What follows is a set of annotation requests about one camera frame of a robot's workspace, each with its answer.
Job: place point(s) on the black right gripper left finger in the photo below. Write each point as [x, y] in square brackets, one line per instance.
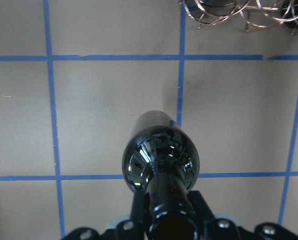
[137, 207]

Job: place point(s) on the copper wire wine basket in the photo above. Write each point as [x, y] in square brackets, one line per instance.
[257, 15]

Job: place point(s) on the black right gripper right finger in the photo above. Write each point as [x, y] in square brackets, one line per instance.
[202, 211]

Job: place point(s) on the dark wine bottle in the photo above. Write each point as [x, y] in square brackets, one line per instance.
[162, 161]
[289, 11]
[211, 11]

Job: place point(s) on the dark wine bottle in basket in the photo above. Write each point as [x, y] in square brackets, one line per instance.
[211, 11]

